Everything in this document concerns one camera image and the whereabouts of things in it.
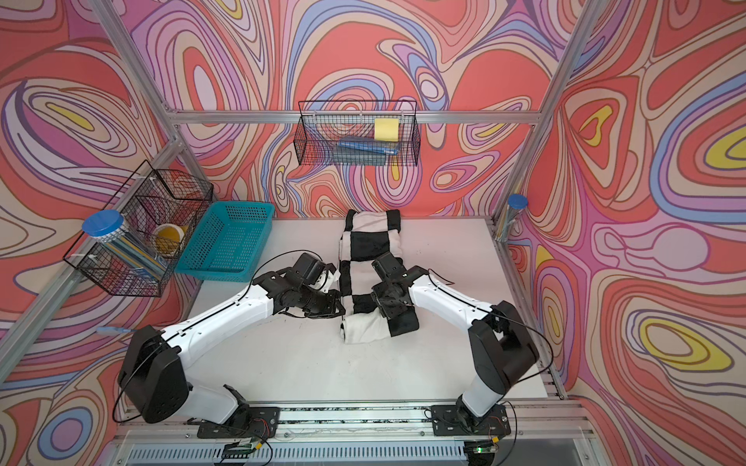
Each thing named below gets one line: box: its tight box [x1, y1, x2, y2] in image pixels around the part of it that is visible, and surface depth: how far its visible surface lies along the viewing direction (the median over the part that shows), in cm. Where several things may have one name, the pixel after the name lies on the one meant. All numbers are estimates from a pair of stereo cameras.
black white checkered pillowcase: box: [339, 209, 420, 344], surface depth 102 cm
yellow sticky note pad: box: [373, 118, 400, 142], surface depth 90 cm
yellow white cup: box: [151, 223, 185, 258], surface depth 78 cm
